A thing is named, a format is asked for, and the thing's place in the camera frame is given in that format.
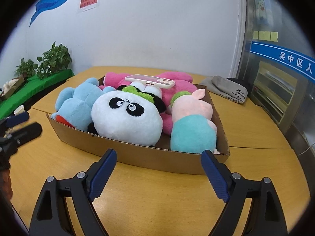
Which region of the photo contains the green cloth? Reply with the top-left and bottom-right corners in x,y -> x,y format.
0,69 -> 75,120

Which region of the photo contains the light blue plush toy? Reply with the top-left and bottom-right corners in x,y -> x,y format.
50,77 -> 109,131

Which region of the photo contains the yellow framed rack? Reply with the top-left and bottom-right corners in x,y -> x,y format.
251,60 -> 299,126

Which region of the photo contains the phone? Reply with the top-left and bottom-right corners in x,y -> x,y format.
125,74 -> 176,89

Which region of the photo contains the pink plush toy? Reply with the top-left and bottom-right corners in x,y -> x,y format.
103,71 -> 198,136

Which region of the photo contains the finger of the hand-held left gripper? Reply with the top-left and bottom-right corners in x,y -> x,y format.
4,122 -> 43,150
0,111 -> 30,128

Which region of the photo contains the grey printed cloth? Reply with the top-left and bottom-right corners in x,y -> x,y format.
199,76 -> 249,105

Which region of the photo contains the wooden desktop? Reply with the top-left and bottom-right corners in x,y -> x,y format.
7,66 -> 313,236

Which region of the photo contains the white cable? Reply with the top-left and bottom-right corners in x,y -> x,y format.
296,143 -> 315,156

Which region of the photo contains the red wall notice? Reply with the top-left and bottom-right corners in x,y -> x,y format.
78,0 -> 99,12

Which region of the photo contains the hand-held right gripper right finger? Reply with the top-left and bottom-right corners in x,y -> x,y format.
200,149 -> 288,236

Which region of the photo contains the blue wave wall decal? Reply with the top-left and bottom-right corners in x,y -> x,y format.
29,0 -> 206,27

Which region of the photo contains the cartoon poster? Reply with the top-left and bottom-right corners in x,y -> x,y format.
253,0 -> 272,26

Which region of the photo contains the brown cardboard box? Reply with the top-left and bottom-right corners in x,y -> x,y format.
46,75 -> 230,176

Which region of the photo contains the blue banner strip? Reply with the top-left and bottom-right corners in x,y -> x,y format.
250,41 -> 315,81

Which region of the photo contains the teal and pink pig plush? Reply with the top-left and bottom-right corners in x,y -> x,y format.
170,88 -> 219,155

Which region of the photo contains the small cardboard box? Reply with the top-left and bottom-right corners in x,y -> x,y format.
0,75 -> 25,101

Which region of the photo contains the white panda plush toy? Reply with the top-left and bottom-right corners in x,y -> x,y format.
87,82 -> 166,146

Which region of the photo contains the large green potted plant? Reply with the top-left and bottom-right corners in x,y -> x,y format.
36,42 -> 72,79

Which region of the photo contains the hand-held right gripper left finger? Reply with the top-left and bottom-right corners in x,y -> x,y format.
29,148 -> 117,236

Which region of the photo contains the white fluffy item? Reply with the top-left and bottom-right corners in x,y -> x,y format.
2,79 -> 18,91

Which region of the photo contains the small green potted plant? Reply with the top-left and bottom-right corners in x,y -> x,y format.
14,58 -> 38,79

